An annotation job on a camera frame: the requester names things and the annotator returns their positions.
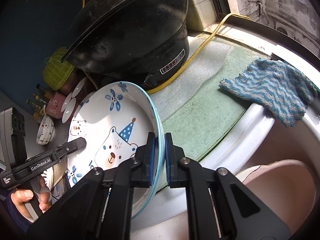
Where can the pink plastic basin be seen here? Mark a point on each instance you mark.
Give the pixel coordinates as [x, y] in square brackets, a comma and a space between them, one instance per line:
[287, 187]

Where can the dark sauce bottle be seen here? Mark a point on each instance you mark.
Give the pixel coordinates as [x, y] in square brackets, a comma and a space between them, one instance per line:
[46, 92]

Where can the pink floral bowl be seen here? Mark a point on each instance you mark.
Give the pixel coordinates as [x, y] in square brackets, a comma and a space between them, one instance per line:
[55, 104]

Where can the blue white striped cloth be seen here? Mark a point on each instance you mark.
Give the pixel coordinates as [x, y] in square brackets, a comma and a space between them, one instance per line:
[284, 90]

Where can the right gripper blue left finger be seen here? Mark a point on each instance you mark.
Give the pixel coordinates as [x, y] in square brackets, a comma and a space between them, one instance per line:
[146, 155]

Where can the clear vinegar bottle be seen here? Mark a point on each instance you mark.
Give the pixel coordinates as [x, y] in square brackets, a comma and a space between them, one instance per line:
[43, 101]

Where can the green plastic food cover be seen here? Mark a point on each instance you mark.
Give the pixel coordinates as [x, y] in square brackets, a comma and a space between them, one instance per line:
[56, 73]

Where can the bear pattern white bowl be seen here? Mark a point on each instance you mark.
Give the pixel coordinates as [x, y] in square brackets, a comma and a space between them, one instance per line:
[46, 131]

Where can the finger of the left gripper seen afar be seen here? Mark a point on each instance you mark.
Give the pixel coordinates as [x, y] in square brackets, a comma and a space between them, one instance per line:
[68, 148]

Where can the red white small bowl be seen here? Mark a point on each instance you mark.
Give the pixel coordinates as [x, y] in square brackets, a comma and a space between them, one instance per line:
[79, 90]
[68, 111]
[66, 102]

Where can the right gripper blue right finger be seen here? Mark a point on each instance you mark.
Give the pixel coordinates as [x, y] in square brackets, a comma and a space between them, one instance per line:
[176, 176]

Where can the yellow lid spice jar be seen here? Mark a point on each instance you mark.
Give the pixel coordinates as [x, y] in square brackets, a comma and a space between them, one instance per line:
[37, 117]

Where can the copper metal pot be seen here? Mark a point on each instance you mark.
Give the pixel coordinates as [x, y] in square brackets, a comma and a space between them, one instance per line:
[69, 84]

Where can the person's left hand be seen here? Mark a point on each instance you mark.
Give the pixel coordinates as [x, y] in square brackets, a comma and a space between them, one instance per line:
[20, 196]

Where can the black electric cooker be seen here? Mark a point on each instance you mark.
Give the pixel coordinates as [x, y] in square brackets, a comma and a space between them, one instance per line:
[141, 41]

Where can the bear flower deep plate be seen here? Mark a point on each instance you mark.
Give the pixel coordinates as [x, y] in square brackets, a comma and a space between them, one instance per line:
[114, 123]

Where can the lovable bear deep plate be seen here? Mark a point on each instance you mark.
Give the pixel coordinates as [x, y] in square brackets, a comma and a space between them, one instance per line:
[84, 101]

